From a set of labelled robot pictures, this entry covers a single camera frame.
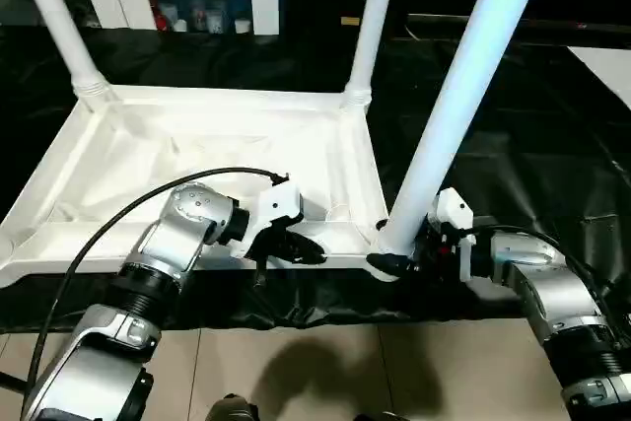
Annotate black tripod stand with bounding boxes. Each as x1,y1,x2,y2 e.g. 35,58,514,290
0,370,31,394

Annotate white plastic table top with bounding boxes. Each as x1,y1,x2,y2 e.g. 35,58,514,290
0,84,397,289

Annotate dark robot foot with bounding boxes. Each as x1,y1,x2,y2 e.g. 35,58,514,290
353,411,410,421
209,393,261,421

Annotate dark left robot foot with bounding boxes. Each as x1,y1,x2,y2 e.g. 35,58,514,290
209,393,261,421

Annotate dark right robot foot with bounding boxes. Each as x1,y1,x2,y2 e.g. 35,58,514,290
353,411,410,421

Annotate white plastic table leg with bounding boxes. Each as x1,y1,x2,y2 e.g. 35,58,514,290
12,0,121,112
340,0,403,109
373,0,553,282

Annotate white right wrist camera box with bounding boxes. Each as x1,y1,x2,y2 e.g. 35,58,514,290
430,187,476,284

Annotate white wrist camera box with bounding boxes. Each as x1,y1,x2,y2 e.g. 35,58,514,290
243,182,305,260
430,187,476,284

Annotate black work mat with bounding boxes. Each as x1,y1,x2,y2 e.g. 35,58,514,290
0,25,631,333

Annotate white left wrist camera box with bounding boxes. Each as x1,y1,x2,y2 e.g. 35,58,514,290
243,182,305,260

